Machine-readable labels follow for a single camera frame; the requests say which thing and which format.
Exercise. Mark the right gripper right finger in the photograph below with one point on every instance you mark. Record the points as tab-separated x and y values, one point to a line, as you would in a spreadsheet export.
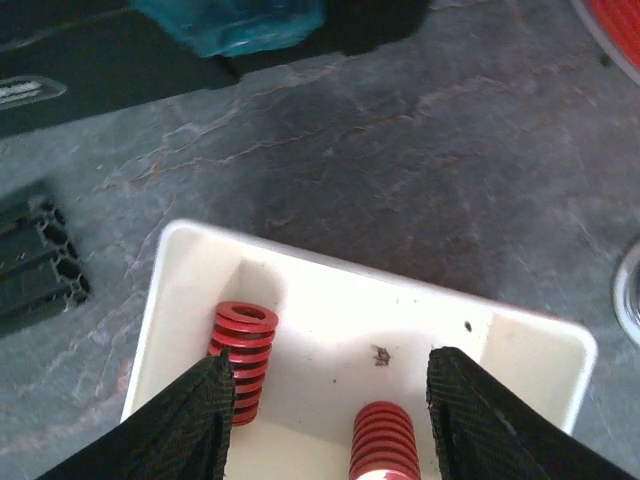
482	430

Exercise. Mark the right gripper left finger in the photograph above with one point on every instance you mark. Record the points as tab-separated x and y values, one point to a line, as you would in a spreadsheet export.
181	433

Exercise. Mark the black aluminium extrusion block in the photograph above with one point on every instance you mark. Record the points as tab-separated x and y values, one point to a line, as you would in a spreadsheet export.
42	274

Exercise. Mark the red spring in tray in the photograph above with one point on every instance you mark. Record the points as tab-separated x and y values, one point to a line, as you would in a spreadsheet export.
383	444
246	332

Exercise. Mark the white spring tray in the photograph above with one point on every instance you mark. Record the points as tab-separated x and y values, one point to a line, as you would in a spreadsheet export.
347	336

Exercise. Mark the black toolbox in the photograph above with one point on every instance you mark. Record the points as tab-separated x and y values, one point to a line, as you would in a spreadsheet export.
67	60

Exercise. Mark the red filament spool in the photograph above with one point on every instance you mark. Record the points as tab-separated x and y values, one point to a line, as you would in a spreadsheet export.
614	24

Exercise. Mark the solder wire spool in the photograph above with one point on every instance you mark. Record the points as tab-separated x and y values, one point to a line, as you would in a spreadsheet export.
625	293

